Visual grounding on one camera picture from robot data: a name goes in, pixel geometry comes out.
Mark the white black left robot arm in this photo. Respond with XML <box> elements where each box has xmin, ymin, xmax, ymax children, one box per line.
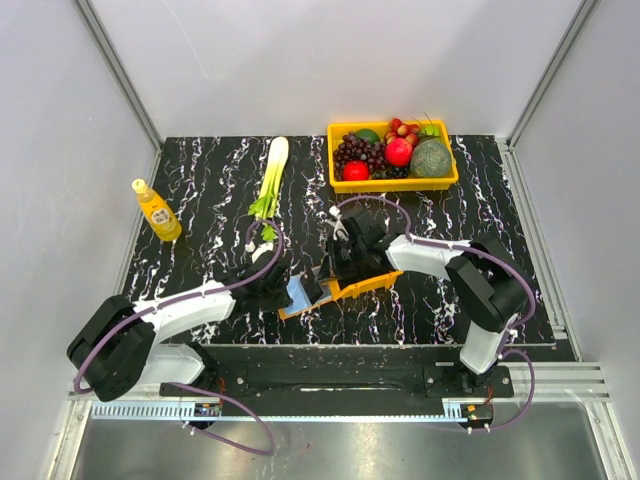
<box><xmin>67</xmin><ymin>252</ymin><xmax>291</xmax><ymax>402</ymax></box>

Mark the purple grape bunch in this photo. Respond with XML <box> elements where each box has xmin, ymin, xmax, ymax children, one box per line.
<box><xmin>332</xmin><ymin>132</ymin><xmax>388</xmax><ymax>178</ymax></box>

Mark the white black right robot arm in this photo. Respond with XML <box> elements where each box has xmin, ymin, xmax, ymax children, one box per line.
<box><xmin>323</xmin><ymin>207</ymin><xmax>535</xmax><ymax>396</ymax></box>

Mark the small yellow plastic bin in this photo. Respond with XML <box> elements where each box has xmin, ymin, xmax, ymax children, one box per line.
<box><xmin>328</xmin><ymin>271</ymin><xmax>403</xmax><ymax>301</ymax></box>

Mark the green netted melon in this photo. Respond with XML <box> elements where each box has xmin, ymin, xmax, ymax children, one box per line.
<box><xmin>410</xmin><ymin>139</ymin><xmax>452</xmax><ymax>178</ymax></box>

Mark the green lime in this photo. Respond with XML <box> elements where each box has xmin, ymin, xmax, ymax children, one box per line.
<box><xmin>355</xmin><ymin>128</ymin><xmax>380</xmax><ymax>145</ymax></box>

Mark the dark blueberry cluster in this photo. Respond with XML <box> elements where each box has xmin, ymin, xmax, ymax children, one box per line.
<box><xmin>371</xmin><ymin>166</ymin><xmax>409</xmax><ymax>180</ymax></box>

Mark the green white celery stalk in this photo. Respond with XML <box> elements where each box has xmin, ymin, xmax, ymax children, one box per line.
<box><xmin>248</xmin><ymin>136</ymin><xmax>289</xmax><ymax>220</ymax></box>

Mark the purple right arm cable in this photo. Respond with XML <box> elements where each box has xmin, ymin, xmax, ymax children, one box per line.
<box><xmin>330</xmin><ymin>195</ymin><xmax>537</xmax><ymax>434</ymax></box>

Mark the orange leather card holder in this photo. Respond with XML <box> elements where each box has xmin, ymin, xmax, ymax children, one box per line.
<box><xmin>278</xmin><ymin>274</ymin><xmax>333</xmax><ymax>320</ymax></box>

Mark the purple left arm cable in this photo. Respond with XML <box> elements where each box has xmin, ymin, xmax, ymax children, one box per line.
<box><xmin>73</xmin><ymin>218</ymin><xmax>285</xmax><ymax>456</ymax></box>

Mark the aluminium rail frame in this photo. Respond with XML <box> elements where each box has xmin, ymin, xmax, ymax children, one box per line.
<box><xmin>496</xmin><ymin>137</ymin><xmax>610</xmax><ymax>403</ymax></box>

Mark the green apple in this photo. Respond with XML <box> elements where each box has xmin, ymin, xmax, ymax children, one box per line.
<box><xmin>418</xmin><ymin>123</ymin><xmax>442</xmax><ymax>140</ymax></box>

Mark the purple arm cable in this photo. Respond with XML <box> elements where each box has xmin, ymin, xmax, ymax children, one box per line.
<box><xmin>330</xmin><ymin>195</ymin><xmax>537</xmax><ymax>434</ymax></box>
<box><xmin>73</xmin><ymin>218</ymin><xmax>285</xmax><ymax>456</ymax></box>

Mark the white cable duct strip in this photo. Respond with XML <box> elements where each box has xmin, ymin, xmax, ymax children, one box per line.
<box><xmin>90</xmin><ymin>400</ymin><xmax>466</xmax><ymax>423</ymax></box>

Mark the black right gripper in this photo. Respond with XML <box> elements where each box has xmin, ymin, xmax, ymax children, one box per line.
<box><xmin>316</xmin><ymin>235</ymin><xmax>366</xmax><ymax>284</ymax></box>

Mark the red pomegranate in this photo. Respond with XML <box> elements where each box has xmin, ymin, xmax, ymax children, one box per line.
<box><xmin>385</xmin><ymin>138</ymin><xmax>413</xmax><ymax>167</ymax></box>

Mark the red apple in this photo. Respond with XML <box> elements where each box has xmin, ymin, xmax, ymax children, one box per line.
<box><xmin>342</xmin><ymin>161</ymin><xmax>370</xmax><ymax>182</ymax></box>

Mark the red cherry cluster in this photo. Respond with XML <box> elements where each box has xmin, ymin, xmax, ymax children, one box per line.
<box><xmin>385</xmin><ymin>117</ymin><xmax>421</xmax><ymax>146</ymax></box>

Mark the yellow juice bottle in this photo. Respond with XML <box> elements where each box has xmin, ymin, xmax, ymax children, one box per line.
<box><xmin>131</xmin><ymin>179</ymin><xmax>182</xmax><ymax>242</ymax></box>

